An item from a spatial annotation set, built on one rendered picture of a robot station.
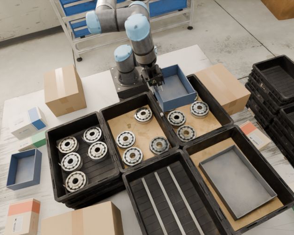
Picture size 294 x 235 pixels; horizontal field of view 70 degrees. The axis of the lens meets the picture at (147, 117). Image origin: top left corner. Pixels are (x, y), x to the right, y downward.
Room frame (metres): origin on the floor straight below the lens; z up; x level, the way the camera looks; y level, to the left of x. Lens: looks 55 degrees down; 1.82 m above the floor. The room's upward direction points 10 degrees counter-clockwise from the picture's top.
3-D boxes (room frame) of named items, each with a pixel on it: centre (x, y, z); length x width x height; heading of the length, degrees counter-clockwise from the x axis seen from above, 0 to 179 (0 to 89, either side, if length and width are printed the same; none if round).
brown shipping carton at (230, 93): (0.83, -0.47, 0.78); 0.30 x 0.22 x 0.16; 14
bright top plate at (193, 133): (0.53, -0.19, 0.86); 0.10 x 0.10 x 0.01
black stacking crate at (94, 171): (0.51, 0.36, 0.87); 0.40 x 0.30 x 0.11; 14
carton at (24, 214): (0.29, 0.70, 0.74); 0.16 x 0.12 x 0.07; 2
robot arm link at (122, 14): (0.72, -0.02, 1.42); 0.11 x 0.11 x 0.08; 84
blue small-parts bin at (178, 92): (0.66, -0.13, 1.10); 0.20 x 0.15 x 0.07; 10
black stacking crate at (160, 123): (0.58, 0.06, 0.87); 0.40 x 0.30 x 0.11; 14
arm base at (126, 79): (1.09, 0.08, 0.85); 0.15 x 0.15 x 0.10
